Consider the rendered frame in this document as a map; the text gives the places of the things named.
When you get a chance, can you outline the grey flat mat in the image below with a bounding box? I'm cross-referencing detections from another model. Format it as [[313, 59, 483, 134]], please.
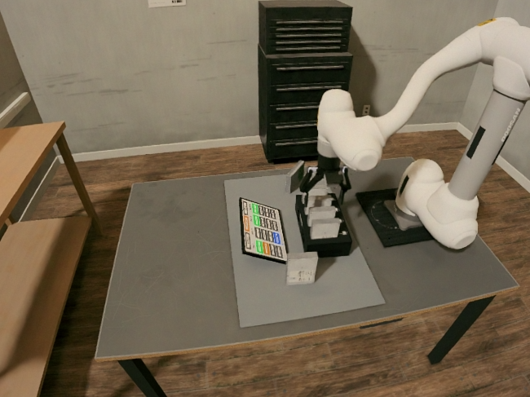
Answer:
[[224, 174, 385, 328]]

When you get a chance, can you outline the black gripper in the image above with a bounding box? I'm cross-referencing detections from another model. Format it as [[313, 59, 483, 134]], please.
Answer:
[[299, 153, 351, 207]]

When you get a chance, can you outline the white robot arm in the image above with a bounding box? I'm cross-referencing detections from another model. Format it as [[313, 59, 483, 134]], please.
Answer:
[[317, 17, 530, 249]]

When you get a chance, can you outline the white hard drive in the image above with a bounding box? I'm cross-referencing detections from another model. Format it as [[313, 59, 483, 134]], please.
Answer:
[[285, 160, 305, 193]]

